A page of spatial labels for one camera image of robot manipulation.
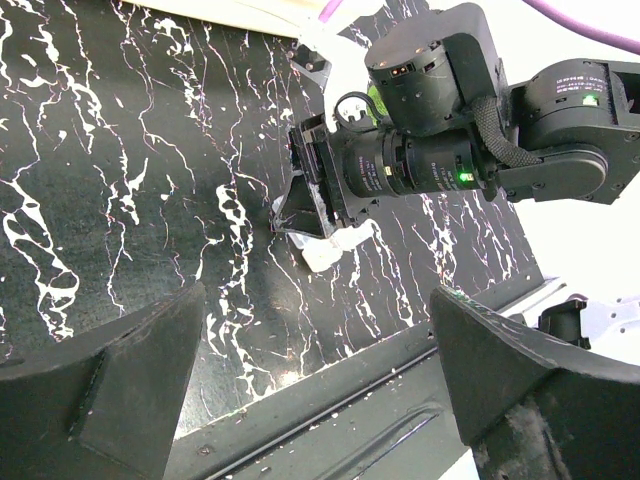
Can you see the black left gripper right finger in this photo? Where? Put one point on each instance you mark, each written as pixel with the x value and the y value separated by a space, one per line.
pixel 531 405

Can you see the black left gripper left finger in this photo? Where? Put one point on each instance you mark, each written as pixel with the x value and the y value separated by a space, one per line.
pixel 104 404

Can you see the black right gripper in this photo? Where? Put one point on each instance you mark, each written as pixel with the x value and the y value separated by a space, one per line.
pixel 336 177

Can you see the clear weekly pill organizer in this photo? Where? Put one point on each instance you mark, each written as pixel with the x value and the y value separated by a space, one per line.
pixel 321 254

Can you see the green pill bottle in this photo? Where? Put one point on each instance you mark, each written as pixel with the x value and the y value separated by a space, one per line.
pixel 375 97

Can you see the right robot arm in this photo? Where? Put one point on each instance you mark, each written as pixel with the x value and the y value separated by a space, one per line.
pixel 444 118

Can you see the white rectangular dish tub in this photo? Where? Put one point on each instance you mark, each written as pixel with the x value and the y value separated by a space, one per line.
pixel 275 17

